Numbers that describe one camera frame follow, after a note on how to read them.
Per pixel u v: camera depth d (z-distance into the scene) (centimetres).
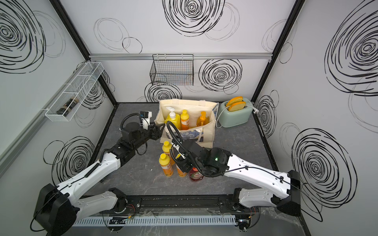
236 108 94
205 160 49
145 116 66
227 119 96
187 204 75
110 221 71
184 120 87
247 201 60
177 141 58
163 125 75
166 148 72
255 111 97
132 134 57
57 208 38
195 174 75
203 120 83
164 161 68
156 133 69
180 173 79
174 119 84
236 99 92
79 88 74
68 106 67
